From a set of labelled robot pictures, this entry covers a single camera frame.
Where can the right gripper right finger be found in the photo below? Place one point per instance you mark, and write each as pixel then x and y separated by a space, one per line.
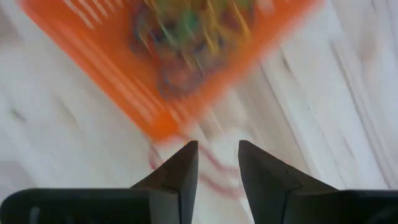
pixel 295 203

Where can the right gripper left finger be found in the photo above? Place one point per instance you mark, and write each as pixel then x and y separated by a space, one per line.
pixel 124 207

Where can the red rubber band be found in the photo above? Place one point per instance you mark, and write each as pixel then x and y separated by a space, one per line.
pixel 219 185

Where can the green rubber band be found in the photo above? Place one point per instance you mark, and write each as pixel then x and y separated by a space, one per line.
pixel 186 21

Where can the orange plastic basket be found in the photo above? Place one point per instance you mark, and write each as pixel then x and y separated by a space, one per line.
pixel 109 62

